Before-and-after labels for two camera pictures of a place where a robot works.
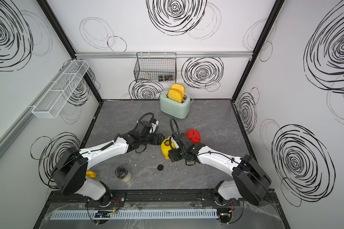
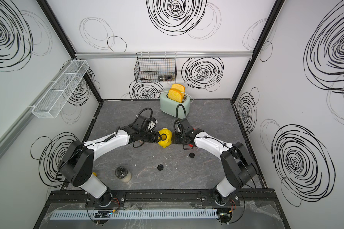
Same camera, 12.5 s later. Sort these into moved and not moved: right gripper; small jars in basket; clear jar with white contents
Moved: right gripper
Not moved: clear jar with white contents; small jars in basket
